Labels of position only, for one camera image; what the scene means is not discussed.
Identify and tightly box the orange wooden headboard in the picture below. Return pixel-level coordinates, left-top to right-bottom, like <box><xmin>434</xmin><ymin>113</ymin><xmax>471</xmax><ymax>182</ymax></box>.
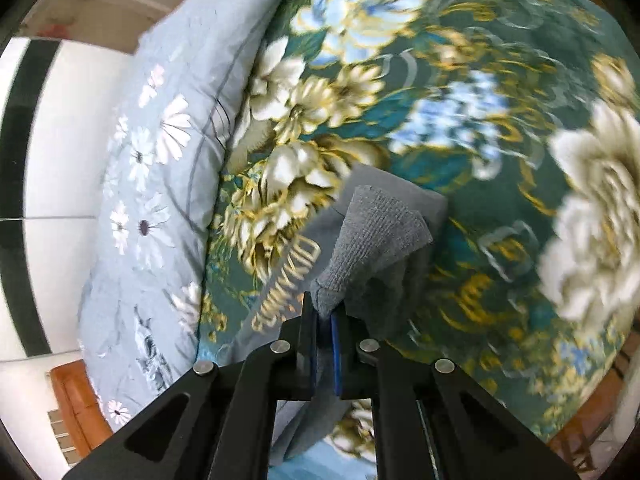
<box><xmin>50</xmin><ymin>362</ymin><xmax>113</xmax><ymax>456</ymax></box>

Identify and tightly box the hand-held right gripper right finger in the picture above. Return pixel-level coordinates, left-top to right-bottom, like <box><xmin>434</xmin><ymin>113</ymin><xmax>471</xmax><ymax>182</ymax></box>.
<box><xmin>330</xmin><ymin>305</ymin><xmax>581</xmax><ymax>480</ymax></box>

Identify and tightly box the blue daisy print duvet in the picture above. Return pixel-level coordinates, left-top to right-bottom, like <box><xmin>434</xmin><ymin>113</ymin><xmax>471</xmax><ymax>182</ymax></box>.
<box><xmin>75</xmin><ymin>0</ymin><xmax>301</xmax><ymax>433</ymax></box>

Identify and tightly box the teal floral bed sheet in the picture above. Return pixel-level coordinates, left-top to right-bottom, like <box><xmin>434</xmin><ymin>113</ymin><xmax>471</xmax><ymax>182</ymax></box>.
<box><xmin>192</xmin><ymin>0</ymin><xmax>640</xmax><ymax>480</ymax></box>

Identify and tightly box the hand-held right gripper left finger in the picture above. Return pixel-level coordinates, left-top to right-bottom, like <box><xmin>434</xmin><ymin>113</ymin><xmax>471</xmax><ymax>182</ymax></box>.
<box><xmin>65</xmin><ymin>291</ymin><xmax>321</xmax><ymax>480</ymax></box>

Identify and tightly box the dark grey garment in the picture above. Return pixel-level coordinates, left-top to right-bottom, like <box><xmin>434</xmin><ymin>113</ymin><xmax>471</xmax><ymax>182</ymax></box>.
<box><xmin>235</xmin><ymin>162</ymin><xmax>448</xmax><ymax>461</ymax></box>

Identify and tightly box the orange wooden bed rail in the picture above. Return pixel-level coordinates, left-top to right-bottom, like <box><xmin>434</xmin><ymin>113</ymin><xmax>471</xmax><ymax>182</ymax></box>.
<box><xmin>547</xmin><ymin>350</ymin><xmax>636</xmax><ymax>466</ymax></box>

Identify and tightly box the white wardrobe with black stripe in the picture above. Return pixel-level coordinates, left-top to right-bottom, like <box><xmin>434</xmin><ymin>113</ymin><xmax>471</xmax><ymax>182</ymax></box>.
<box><xmin>0</xmin><ymin>35</ymin><xmax>136</xmax><ymax>361</ymax></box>

